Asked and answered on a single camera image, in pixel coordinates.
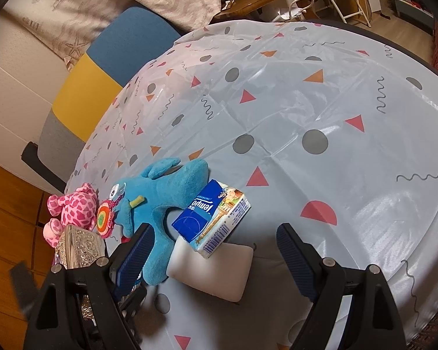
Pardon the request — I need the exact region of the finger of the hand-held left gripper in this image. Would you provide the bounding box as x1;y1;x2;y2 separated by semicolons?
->
8;260;35;301

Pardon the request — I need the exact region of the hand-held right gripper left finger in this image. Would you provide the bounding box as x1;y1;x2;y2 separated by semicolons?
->
24;222;154;350

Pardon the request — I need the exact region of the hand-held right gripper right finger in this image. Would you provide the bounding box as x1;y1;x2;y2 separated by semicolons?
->
276;222;415;350

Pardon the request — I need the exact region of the small blue plush toy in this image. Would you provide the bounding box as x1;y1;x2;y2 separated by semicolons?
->
94;157;210;286

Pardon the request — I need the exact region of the blue white tissue packet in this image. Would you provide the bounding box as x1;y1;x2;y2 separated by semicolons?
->
171;178;251;260

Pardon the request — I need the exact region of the white foam block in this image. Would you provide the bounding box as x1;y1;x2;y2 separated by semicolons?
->
167;239;255;303

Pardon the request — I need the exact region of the ornate silver tissue box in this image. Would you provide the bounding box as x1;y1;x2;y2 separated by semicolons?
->
53;224;107;321

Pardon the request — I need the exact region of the pink spotted plush toy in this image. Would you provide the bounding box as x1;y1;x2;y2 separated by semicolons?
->
43;183;99;249

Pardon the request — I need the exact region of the patterned plastic tablecloth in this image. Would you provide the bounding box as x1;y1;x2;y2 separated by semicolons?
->
64;20;438;350

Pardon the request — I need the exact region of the grey yellow blue chair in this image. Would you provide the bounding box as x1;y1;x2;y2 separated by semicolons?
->
38;6;185;161

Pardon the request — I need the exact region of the ship print curtain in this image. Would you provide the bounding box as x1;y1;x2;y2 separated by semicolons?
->
4;0;289;71

